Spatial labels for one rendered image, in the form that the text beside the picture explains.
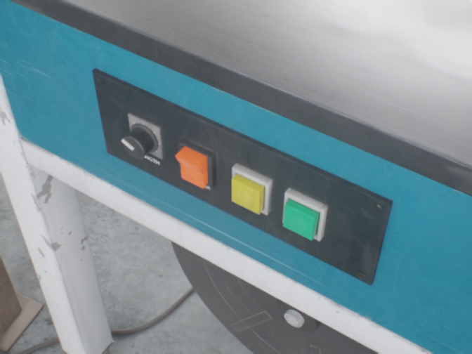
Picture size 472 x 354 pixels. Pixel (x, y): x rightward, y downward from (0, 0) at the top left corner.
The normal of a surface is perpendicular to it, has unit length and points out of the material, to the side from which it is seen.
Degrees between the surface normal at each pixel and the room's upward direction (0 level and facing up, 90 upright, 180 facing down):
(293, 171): 90
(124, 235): 0
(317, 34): 0
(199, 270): 90
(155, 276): 0
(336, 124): 90
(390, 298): 90
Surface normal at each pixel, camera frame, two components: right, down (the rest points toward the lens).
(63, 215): 0.84, 0.40
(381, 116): 0.00, -0.70
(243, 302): -0.55, 0.60
